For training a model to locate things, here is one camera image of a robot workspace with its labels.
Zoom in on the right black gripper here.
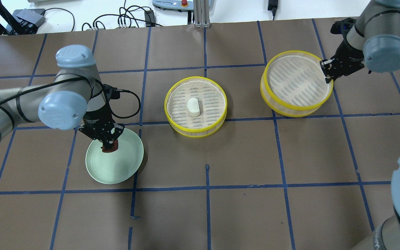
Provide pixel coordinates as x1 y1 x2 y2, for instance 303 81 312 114
319 18 365 84

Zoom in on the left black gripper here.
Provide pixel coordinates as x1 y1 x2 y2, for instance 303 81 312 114
78 83 124 147

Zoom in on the brown bun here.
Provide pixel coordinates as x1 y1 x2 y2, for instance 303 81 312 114
101 140 119 153

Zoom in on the yellow steamer basket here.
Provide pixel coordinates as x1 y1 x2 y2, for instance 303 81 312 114
260 50 334 118
164 76 228 138

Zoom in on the white bun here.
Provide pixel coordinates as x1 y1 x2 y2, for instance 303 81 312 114
187 98 200 117

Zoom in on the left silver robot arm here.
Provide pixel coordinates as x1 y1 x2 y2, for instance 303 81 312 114
0 44 124 152

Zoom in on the light green plate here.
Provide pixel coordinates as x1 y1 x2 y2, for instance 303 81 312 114
85 129 144 185

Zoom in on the black power adapter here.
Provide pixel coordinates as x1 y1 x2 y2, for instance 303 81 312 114
268 0 279 12

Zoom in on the blue teach pendant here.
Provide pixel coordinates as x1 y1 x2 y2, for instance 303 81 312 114
151 0 199 12

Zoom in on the aluminium frame post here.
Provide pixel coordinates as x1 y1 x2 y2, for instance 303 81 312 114
193 0 211 28

